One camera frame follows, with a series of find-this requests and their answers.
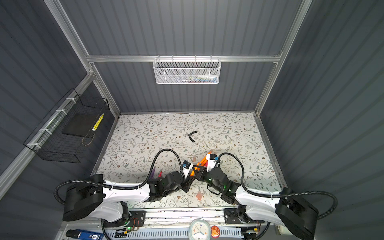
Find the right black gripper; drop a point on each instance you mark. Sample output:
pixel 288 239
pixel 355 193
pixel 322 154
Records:
pixel 200 174

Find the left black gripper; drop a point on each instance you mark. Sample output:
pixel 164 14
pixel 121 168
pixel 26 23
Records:
pixel 188 183

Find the translucent pink cap front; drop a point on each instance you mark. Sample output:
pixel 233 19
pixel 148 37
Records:
pixel 199 195

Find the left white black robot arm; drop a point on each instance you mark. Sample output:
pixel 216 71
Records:
pixel 98 198

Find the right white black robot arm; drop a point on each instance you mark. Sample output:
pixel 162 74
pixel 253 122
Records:
pixel 295 213

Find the purple highlighter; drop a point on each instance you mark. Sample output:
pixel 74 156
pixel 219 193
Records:
pixel 152 173

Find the white analog clock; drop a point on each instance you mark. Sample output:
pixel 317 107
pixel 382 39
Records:
pixel 199 230

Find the red round badge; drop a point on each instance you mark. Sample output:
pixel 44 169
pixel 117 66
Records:
pixel 215 232

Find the yellow highlighter in basket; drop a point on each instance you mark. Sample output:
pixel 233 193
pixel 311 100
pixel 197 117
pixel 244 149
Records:
pixel 97 123

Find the blue black device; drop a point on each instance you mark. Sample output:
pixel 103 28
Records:
pixel 84 235

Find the black pad in basket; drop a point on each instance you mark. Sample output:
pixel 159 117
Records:
pixel 81 126

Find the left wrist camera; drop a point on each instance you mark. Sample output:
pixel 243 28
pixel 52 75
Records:
pixel 187 168

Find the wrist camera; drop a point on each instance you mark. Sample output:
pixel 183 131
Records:
pixel 187 168
pixel 212 161

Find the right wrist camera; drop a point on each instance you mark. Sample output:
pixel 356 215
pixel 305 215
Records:
pixel 212 161

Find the black handled pliers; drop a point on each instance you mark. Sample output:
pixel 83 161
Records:
pixel 190 136

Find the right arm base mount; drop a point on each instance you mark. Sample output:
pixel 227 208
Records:
pixel 232 216

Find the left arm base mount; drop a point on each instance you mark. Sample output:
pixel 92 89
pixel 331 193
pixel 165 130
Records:
pixel 136 219

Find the white wire mesh basket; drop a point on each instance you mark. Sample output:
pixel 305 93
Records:
pixel 187 73

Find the black wire mesh basket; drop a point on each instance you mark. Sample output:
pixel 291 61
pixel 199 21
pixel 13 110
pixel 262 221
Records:
pixel 50 144

